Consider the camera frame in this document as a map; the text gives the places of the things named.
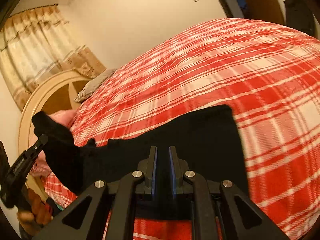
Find black pants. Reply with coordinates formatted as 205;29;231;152
31;104;250;221

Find person's left hand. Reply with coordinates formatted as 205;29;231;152
17;189;52;237

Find pink folded quilt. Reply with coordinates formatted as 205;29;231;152
30;109;76;177

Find cream wooden headboard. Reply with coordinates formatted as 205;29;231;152
17;69;92;201

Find grey striped pillow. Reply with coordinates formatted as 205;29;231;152
74;68;117;103

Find beige floral curtain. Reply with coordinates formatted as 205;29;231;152
1;5;106;110

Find red white plaid bedsheet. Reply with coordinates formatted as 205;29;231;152
42;17;320;240

